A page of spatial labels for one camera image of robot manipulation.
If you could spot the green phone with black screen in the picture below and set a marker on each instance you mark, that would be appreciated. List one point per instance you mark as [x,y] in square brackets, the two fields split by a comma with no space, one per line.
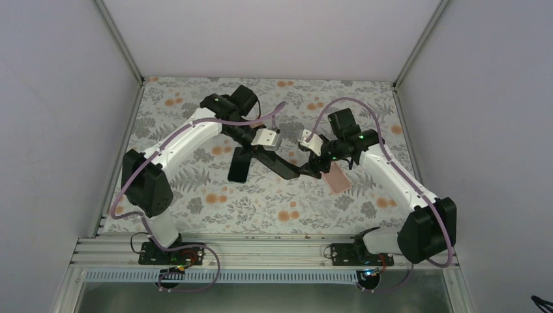
[240,165]

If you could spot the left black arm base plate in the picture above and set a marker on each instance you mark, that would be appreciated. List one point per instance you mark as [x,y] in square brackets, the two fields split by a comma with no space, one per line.
[150,254]

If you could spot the aluminium frame post right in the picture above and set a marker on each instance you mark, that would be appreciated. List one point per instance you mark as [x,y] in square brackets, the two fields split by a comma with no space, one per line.
[427,31]

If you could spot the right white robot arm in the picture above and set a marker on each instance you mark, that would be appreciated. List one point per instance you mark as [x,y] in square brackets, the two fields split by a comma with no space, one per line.
[429,225]

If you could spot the floral patterned table mat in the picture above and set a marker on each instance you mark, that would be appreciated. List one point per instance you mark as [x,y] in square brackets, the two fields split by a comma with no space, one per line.
[206,202]

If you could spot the aluminium frame post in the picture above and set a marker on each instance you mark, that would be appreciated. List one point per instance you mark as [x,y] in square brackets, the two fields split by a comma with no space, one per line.
[427,31]
[118,38]

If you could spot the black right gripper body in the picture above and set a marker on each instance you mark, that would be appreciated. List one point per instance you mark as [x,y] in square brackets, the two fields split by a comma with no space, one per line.
[325,166]

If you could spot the white slotted cable duct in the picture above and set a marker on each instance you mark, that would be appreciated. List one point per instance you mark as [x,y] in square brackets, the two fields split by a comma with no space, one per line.
[204,276]

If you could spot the pink silicone phone case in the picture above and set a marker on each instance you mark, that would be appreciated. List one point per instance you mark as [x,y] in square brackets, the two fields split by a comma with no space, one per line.
[336,180]

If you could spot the aluminium front rail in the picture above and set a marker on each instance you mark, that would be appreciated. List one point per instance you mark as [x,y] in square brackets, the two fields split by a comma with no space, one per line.
[233,251]

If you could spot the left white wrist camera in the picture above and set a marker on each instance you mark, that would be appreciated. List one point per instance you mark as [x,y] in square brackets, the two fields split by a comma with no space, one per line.
[267,138]

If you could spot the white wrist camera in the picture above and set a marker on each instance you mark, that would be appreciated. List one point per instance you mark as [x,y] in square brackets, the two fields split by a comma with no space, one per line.
[307,141]
[267,138]

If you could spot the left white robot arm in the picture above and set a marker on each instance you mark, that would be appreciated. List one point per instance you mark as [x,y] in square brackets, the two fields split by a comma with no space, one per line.
[145,177]

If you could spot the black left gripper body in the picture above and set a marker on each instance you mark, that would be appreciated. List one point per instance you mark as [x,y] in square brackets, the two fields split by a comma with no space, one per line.
[254,152]

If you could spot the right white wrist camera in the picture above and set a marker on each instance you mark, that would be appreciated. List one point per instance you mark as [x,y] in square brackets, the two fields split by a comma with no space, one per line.
[307,141]

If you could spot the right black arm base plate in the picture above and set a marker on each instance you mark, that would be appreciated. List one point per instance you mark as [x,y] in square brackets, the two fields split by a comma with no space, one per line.
[349,254]

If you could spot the aluminium frame post left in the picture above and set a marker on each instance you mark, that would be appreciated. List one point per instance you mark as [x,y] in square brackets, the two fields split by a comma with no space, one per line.
[118,38]

